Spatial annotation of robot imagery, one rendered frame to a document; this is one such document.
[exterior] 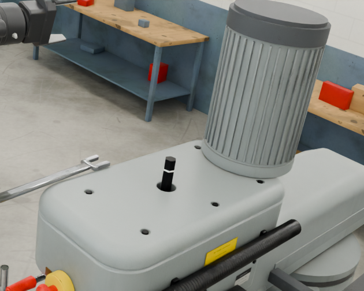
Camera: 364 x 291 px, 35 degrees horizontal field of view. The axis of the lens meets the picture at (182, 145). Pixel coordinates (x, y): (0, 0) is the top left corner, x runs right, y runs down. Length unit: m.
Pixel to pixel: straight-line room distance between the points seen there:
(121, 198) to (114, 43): 6.58
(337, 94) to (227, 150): 3.84
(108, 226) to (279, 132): 0.40
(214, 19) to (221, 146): 5.23
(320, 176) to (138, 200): 0.68
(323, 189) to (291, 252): 0.20
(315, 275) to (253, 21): 0.72
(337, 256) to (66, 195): 0.87
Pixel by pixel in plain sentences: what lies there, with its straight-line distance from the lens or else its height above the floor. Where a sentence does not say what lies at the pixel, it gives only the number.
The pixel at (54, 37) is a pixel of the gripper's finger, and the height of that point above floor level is 2.02.
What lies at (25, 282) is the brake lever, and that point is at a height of 1.71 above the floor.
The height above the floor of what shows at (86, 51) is 0.23.
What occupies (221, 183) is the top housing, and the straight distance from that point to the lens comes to 1.13.
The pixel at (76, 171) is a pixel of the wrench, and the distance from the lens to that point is 1.08.
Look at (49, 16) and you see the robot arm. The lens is 1.33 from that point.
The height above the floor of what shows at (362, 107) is 0.93.
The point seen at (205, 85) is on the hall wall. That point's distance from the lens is 6.55.
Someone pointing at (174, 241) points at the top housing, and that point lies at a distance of 0.95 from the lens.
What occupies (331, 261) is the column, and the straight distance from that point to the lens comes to 1.62.
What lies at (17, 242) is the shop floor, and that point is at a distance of 4.12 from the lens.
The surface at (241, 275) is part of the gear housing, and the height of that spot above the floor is 1.70.
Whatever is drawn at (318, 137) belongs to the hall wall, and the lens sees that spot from 5.81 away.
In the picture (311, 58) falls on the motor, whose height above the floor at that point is 2.15.
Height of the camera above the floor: 2.42
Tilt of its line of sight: 25 degrees down
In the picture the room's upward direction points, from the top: 10 degrees clockwise
